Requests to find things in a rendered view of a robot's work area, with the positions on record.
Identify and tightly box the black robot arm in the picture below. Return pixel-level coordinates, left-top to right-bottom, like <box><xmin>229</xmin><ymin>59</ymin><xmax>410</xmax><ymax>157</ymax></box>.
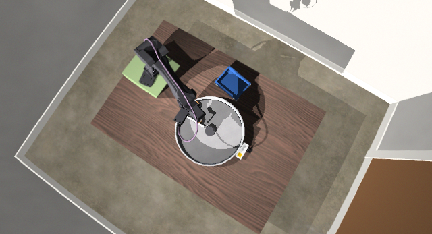
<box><xmin>134</xmin><ymin>36</ymin><xmax>206</xmax><ymax>125</ymax></box>

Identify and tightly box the grey round turntable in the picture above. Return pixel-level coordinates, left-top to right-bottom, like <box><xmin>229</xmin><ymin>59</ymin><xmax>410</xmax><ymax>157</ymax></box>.
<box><xmin>175</xmin><ymin>96</ymin><xmax>252</xmax><ymax>166</ymax></box>

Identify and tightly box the blue open crate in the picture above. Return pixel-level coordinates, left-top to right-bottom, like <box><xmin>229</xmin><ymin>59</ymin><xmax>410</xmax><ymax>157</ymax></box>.
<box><xmin>215</xmin><ymin>66</ymin><xmax>251</xmax><ymax>100</ymax></box>

